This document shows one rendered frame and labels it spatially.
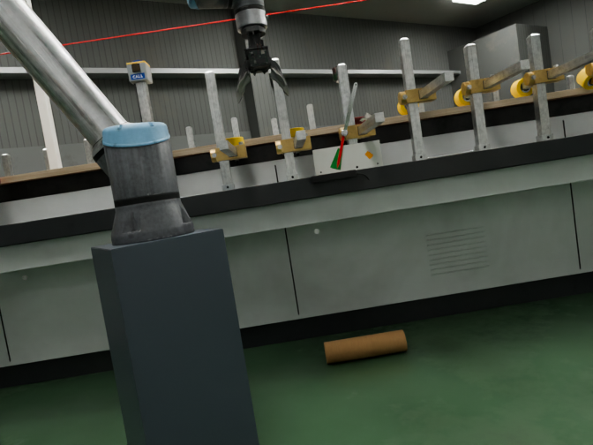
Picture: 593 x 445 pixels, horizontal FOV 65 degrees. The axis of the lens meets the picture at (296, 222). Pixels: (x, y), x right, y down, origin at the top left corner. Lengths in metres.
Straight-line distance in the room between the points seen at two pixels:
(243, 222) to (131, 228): 0.79
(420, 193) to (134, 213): 1.16
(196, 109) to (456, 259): 5.04
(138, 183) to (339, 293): 1.22
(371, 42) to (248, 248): 6.97
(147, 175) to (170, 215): 0.10
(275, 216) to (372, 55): 7.00
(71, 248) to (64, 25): 4.78
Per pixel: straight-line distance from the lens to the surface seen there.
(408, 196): 1.88
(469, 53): 2.01
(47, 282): 2.29
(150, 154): 1.10
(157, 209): 1.09
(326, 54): 8.01
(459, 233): 2.17
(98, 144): 1.31
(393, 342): 1.81
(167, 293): 1.05
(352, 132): 1.83
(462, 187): 1.95
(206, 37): 7.02
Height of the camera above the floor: 0.66
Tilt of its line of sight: 4 degrees down
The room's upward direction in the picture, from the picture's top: 9 degrees counter-clockwise
